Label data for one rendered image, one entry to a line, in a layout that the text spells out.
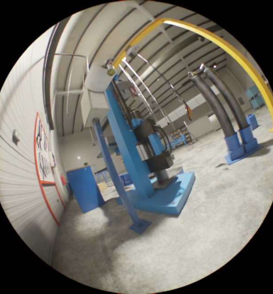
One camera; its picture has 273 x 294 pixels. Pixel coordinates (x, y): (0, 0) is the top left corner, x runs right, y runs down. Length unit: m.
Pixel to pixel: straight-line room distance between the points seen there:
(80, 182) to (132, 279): 1.80
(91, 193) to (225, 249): 2.09
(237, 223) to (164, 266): 0.51
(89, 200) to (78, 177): 0.53
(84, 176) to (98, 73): 1.80
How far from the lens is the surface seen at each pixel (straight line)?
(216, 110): 1.59
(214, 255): 0.68
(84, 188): 2.01
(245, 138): 1.71
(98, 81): 0.92
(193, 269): 0.66
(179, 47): 7.11
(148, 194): 1.22
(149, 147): 1.44
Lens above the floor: 0.65
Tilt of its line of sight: 8 degrees up
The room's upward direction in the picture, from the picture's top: 23 degrees counter-clockwise
